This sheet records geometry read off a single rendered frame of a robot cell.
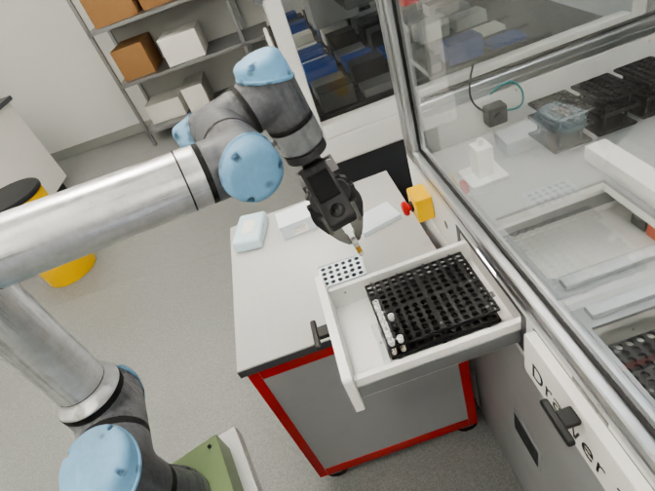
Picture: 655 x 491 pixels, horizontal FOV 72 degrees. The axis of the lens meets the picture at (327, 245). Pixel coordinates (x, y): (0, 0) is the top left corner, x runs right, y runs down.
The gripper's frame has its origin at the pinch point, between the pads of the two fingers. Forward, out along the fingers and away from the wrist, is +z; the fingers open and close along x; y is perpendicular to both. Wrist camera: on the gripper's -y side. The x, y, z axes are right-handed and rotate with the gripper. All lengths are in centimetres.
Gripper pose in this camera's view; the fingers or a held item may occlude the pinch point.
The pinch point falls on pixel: (353, 238)
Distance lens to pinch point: 83.1
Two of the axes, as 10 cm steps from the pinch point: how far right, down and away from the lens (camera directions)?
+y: -2.5, -5.7, 7.8
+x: -8.8, 4.7, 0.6
